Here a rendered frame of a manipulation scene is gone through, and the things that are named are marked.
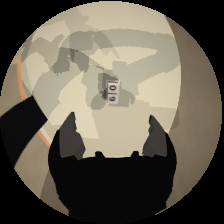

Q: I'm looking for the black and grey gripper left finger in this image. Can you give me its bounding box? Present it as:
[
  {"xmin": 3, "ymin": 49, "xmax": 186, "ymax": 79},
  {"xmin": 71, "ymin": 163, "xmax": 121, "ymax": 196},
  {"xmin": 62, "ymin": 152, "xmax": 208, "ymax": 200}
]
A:
[{"xmin": 48, "ymin": 112, "xmax": 86, "ymax": 195}]

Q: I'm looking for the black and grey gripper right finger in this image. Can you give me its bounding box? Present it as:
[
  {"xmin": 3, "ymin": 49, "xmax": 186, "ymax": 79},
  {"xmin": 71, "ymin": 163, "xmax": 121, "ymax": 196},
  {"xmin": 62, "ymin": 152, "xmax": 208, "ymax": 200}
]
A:
[{"xmin": 142, "ymin": 115, "xmax": 177, "ymax": 188}]

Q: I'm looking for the white number cube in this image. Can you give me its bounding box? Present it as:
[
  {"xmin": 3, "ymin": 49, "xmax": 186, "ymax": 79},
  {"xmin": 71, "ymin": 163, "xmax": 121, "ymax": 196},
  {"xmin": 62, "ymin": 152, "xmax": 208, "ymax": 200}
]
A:
[
  {"xmin": 107, "ymin": 93, "xmax": 118, "ymax": 104},
  {"xmin": 107, "ymin": 82, "xmax": 118, "ymax": 93}
]

